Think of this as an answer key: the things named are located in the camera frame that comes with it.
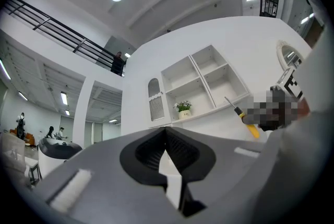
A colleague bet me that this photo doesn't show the white and black machine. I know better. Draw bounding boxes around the white and black machine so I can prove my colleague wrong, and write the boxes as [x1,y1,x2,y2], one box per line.
[37,137,83,180]

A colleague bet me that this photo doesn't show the person's right forearm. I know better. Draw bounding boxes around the person's right forearm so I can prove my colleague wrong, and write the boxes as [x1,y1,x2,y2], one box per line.
[257,26,334,224]

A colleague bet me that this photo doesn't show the white arched-door cabinet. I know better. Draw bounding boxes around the white arched-door cabinet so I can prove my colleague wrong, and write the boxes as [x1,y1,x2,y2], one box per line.
[147,77,173,128]

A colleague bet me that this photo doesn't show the orange sofa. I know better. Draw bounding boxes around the orange sofa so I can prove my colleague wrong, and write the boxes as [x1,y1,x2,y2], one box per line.
[9,128,37,146]

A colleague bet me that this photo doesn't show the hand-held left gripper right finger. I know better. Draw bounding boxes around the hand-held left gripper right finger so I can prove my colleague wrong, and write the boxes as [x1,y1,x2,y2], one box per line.
[165,126,217,218]

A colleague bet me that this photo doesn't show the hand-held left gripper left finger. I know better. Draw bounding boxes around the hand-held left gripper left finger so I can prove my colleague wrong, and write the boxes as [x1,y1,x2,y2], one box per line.
[120,126,169,193]

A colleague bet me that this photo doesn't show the white-framed oval mirror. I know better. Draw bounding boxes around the white-framed oval mirror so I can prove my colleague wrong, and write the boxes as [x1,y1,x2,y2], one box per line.
[276,40,305,73]

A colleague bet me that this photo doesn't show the potted flower plant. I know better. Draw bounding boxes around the potted flower plant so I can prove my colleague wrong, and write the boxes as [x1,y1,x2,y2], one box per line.
[173,100,193,120]

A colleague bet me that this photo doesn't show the small white table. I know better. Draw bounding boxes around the small white table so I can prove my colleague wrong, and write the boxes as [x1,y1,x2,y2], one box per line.
[24,156,43,185]

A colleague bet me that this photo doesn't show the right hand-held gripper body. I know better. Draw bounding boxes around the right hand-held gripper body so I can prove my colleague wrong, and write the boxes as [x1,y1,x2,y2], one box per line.
[245,67,310,133]

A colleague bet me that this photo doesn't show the white open wall shelf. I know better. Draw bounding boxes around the white open wall shelf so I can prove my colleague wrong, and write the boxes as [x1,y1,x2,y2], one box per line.
[160,44,250,124]

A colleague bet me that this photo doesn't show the white square column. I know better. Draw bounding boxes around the white square column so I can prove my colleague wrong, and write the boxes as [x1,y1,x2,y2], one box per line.
[72,77,95,149]

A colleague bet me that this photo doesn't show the long black balcony railing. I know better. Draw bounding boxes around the long black balcony railing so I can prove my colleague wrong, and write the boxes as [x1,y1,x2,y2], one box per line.
[2,0,126,73]

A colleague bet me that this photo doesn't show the yellow and black screwdriver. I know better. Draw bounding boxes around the yellow and black screwdriver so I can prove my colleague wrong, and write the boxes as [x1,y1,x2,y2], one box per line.
[224,96,260,139]

